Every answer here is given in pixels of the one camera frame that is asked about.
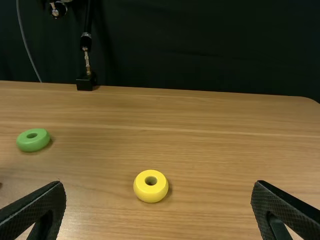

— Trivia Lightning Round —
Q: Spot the black clamp stand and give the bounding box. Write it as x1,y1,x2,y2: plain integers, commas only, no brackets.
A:
41,0,99,92

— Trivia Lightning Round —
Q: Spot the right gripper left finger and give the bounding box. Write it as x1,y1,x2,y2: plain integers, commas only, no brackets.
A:
0,180,67,240

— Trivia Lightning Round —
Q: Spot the yellow ring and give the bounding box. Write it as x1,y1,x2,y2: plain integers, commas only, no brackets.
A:
132,169,170,204

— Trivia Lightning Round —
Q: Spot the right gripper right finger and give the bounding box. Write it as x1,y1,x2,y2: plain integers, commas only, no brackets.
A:
250,179,320,240

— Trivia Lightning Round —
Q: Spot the light green ring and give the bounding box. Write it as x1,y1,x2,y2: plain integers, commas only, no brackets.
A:
15,128,51,153

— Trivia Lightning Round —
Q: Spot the grey cable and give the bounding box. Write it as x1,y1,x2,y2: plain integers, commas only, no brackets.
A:
15,0,43,83

